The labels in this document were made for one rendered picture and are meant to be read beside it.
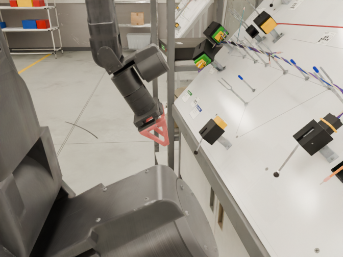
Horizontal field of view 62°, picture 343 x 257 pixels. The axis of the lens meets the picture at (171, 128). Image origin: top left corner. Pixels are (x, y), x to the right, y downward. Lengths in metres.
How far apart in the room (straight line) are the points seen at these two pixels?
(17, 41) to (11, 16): 0.62
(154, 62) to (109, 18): 0.12
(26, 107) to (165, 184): 0.09
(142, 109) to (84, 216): 0.49
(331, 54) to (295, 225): 0.50
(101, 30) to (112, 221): 0.49
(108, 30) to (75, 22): 7.53
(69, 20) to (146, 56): 7.57
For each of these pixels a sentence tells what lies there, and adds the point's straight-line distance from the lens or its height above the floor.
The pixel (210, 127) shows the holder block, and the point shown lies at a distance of 0.88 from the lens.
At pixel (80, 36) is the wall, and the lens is 8.16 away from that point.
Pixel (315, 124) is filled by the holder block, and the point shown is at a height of 1.13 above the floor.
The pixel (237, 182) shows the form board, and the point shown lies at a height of 0.90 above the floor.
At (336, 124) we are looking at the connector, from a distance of 0.67.
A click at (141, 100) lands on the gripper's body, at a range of 0.65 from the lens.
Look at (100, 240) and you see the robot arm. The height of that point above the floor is 1.25.
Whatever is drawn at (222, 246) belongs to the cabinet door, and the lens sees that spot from 1.10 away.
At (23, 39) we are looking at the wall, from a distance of 8.62.
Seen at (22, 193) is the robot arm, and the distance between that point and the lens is 0.18.
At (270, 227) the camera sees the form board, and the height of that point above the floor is 0.90.
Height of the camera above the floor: 1.38
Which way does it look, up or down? 25 degrees down
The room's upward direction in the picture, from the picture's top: straight up
